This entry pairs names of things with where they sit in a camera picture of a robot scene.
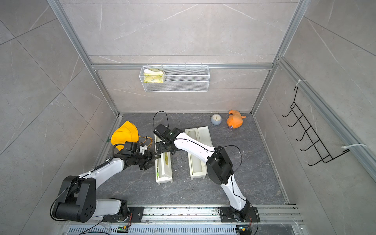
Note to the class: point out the white wrap dispenser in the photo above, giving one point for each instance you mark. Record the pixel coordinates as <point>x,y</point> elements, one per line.
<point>163,170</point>
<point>204,138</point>

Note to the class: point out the black wire hook rack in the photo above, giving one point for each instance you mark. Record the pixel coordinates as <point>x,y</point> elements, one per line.
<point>310,134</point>

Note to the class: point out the small grey alarm clock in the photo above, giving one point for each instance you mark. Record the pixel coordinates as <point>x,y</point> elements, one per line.
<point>216,118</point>

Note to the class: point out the white wire mesh basket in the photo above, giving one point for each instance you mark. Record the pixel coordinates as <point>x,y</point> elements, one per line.
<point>179,78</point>

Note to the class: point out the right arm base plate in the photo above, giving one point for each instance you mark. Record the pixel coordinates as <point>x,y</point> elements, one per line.
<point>246,215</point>

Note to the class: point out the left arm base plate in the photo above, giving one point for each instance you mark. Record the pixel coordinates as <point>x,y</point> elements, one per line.
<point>133,214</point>

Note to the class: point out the yellow cap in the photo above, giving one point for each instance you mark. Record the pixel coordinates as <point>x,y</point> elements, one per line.
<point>128,132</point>

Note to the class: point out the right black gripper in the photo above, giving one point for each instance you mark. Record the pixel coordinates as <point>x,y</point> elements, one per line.
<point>160,147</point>

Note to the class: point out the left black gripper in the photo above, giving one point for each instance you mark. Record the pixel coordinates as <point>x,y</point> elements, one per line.
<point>149,159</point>

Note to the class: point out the orange plush toy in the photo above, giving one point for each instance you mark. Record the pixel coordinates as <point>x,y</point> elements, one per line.
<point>235,119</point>

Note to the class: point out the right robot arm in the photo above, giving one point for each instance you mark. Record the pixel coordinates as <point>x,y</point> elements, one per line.
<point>219,166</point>

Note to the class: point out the yellow wipes packet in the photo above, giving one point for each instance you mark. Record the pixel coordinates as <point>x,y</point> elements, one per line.
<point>153,76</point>

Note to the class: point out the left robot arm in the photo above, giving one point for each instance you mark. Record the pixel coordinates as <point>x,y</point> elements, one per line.
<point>77,199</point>

